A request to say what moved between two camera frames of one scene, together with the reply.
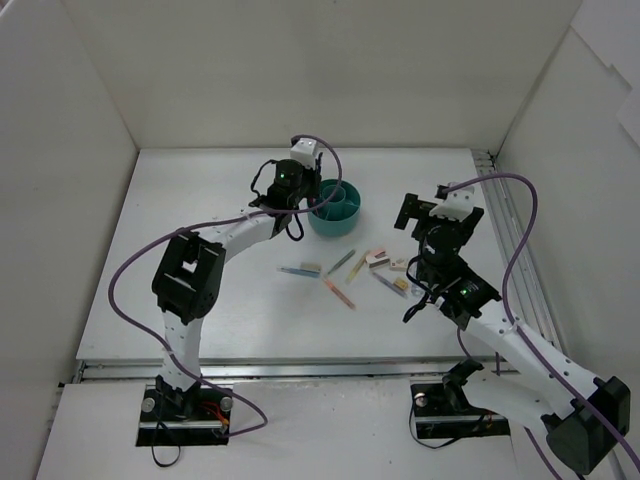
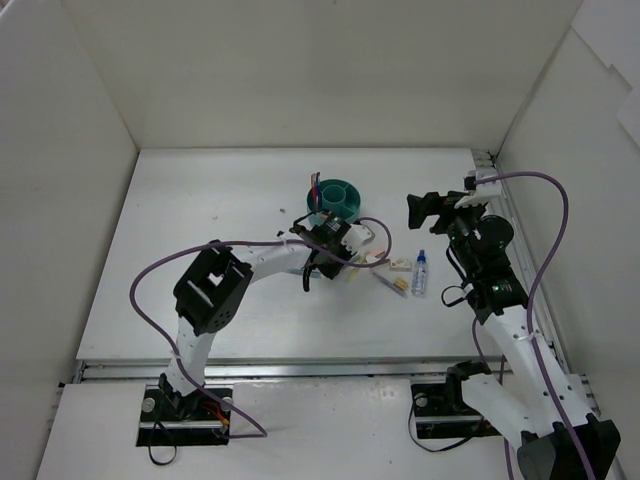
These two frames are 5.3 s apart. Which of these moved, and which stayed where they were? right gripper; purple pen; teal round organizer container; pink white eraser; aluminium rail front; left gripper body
Moved: left gripper body; right gripper
Stayed: aluminium rail front; teal round organizer container; pink white eraser; purple pen
